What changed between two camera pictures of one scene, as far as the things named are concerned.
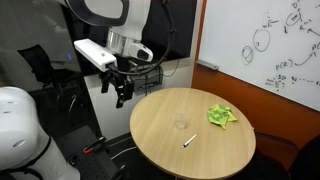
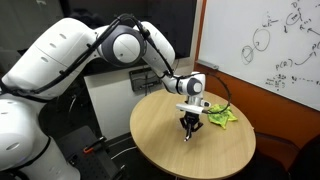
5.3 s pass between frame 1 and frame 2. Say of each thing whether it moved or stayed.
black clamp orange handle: stayed
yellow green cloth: stayed
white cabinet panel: stayed
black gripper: moved
